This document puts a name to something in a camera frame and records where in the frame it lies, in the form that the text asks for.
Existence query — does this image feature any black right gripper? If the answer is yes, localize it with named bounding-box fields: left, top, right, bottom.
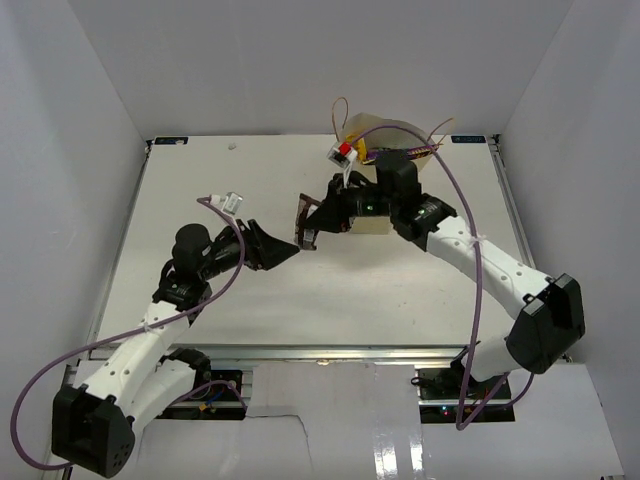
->
left=305, top=172, right=399, bottom=233

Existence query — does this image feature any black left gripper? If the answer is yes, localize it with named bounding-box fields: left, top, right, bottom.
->
left=199, top=218, right=298, bottom=281

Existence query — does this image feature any brown chocolate bar wrapper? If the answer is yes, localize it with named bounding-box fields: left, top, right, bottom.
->
left=295, top=193, right=320, bottom=251

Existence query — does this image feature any dark purple nut snack bag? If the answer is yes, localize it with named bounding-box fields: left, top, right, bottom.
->
left=358, top=142, right=442, bottom=165

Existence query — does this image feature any yellow M&M's packet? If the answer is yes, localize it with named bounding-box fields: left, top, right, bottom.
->
left=345, top=132, right=371, bottom=165

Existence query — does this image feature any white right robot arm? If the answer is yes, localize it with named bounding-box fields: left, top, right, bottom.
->
left=303, top=142, right=586, bottom=399

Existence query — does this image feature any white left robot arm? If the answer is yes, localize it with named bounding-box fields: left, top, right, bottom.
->
left=52, top=220, right=299, bottom=478

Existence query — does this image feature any beige paper bag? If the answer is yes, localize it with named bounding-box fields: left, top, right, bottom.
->
left=332, top=97, right=457, bottom=235

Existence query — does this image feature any right blue table label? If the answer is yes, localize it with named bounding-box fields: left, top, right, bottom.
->
left=450, top=135, right=486, bottom=144

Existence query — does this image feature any blue table label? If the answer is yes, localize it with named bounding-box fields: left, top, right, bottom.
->
left=450, top=135, right=486, bottom=144
left=153, top=136, right=189, bottom=146

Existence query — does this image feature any left blue table label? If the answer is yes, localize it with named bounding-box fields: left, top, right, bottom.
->
left=153, top=136, right=189, bottom=146

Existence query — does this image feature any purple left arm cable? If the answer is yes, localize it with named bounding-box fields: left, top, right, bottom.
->
left=9, top=196, right=247, bottom=471

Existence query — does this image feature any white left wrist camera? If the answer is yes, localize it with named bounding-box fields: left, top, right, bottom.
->
left=209, top=192, right=244, bottom=216

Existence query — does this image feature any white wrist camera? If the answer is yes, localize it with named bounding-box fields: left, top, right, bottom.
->
left=327, top=142, right=358, bottom=187
left=209, top=192, right=244, bottom=216

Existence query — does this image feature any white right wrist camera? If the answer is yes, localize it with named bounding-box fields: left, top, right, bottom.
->
left=327, top=142, right=358, bottom=187

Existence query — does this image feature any aluminium front rail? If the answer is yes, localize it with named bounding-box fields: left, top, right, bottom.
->
left=170, top=344, right=463, bottom=368

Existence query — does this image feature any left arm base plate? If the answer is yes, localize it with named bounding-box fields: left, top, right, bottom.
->
left=171, top=370, right=246, bottom=409

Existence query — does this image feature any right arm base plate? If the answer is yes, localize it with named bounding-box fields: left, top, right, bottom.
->
left=410, top=363, right=516, bottom=425

